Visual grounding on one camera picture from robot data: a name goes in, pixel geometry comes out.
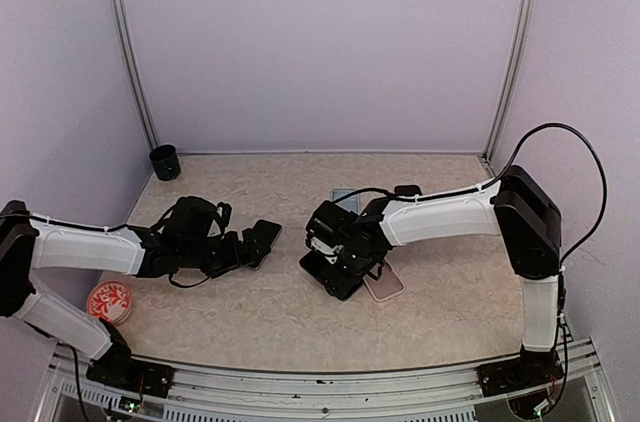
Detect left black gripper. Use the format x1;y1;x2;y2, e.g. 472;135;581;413
180;227;270;278

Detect clear pink phone case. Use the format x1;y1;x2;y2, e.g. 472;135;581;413
364;264;406;303

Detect large black smartphone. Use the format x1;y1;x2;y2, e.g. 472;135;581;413
394;184;422;197

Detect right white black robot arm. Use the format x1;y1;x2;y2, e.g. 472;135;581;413
300;165;562;386

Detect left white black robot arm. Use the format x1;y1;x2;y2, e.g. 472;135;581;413
1;196;281;387

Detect light blue phone case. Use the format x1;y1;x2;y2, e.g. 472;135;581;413
330;188;362;214

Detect dark green cup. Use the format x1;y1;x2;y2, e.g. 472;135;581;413
149;144;181;182

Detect red white round dish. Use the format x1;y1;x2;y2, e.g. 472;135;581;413
86;280;132;325

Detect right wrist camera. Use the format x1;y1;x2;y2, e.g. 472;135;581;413
305;200;358;259

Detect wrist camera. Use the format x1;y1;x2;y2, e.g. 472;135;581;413
305;200;358;259
162;196;232;244

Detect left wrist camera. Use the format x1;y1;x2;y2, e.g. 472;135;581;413
162;196;232;244

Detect front aluminium rail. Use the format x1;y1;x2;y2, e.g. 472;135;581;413
32;336;619;422

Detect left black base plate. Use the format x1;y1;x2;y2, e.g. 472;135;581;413
86;346;175;398

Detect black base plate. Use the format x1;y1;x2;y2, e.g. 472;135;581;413
476;347;564;397
86;346;175;398

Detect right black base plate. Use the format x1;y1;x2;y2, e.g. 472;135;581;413
476;347;564;397

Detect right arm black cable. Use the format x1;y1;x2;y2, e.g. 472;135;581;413
332;122;609;263

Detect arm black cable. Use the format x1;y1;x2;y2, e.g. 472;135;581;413
0;196;221;289
332;122;609;263

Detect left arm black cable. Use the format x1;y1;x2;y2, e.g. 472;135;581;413
0;196;221;289

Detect left aluminium frame post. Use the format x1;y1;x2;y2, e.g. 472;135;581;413
110;0;159;150

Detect aluminium frame post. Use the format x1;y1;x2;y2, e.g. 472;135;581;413
482;0;534;165
110;0;159;150

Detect right aluminium frame post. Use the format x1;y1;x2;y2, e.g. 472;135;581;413
482;0;534;165

